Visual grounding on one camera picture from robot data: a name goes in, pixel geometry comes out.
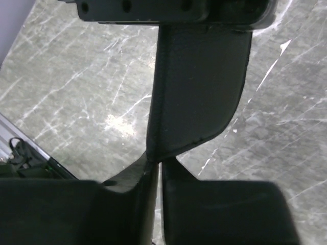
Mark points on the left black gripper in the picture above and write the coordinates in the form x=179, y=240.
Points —
x=239, y=16

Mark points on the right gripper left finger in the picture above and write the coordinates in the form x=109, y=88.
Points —
x=118, y=211

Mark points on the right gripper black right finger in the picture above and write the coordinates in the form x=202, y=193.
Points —
x=222, y=212

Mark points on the black zippered tool case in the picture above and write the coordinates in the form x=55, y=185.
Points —
x=199, y=77

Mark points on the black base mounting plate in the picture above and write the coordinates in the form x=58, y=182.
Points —
x=25, y=162

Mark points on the aluminium frame rail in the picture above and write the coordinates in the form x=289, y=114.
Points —
x=8, y=131

